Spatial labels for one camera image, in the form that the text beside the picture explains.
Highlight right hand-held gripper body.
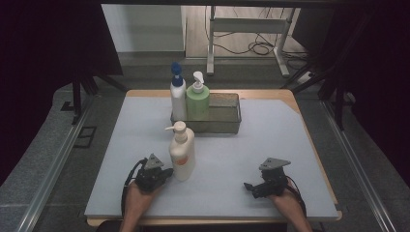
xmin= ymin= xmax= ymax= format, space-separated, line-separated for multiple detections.
xmin=258 ymin=157 xmax=292 ymax=198

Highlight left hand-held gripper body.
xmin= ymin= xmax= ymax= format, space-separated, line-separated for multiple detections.
xmin=133 ymin=153 xmax=166 ymax=194

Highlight cream pump bottle orange label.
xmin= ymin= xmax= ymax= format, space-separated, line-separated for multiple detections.
xmin=164 ymin=120 xmax=196 ymax=183

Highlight dark wire mesh basket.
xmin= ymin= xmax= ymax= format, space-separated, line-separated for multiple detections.
xmin=169 ymin=91 xmax=243 ymax=135

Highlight green pump bottle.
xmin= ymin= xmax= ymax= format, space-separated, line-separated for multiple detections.
xmin=186 ymin=71 xmax=211 ymax=122

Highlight white bottle blue pump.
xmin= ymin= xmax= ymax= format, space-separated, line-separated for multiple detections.
xmin=169 ymin=61 xmax=189 ymax=123

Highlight person's left hand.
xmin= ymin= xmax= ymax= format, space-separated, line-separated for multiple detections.
xmin=123 ymin=180 xmax=162 ymax=220

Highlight person's right hand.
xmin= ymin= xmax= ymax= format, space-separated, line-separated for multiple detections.
xmin=269 ymin=183 xmax=307 ymax=220

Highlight light grey table mat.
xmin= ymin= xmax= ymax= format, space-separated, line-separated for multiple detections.
xmin=84 ymin=96 xmax=340 ymax=218

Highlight black metal stand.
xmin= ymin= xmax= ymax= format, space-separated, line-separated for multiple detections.
xmin=60 ymin=64 xmax=130 ymax=126
xmin=279 ymin=62 xmax=357 ymax=131

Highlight white power strip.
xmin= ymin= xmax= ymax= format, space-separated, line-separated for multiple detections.
xmin=295 ymin=71 xmax=314 ymax=85

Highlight white cabinet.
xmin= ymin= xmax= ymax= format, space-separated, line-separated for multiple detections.
xmin=101 ymin=3 xmax=188 ymax=54

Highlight dark curtain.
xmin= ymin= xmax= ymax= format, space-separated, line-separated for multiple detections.
xmin=291 ymin=0 xmax=410 ymax=187
xmin=0 ymin=0 xmax=124 ymax=187

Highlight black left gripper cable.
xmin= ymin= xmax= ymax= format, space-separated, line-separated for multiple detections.
xmin=121 ymin=158 xmax=149 ymax=218

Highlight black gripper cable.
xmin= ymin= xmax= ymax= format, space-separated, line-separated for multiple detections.
xmin=121 ymin=158 xmax=149 ymax=218
xmin=284 ymin=174 xmax=308 ymax=218

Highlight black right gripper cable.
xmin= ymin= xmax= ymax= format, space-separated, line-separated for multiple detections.
xmin=284 ymin=174 xmax=308 ymax=218

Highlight metal floor rail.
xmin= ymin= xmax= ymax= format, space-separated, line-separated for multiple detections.
xmin=15 ymin=96 xmax=95 ymax=232
xmin=319 ymin=100 xmax=390 ymax=232

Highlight black floor cables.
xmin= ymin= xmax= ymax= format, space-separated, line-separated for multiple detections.
xmin=211 ymin=30 xmax=312 ymax=72

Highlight white desk frame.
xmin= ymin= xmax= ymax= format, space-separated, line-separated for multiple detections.
xmin=206 ymin=5 xmax=292 ymax=78

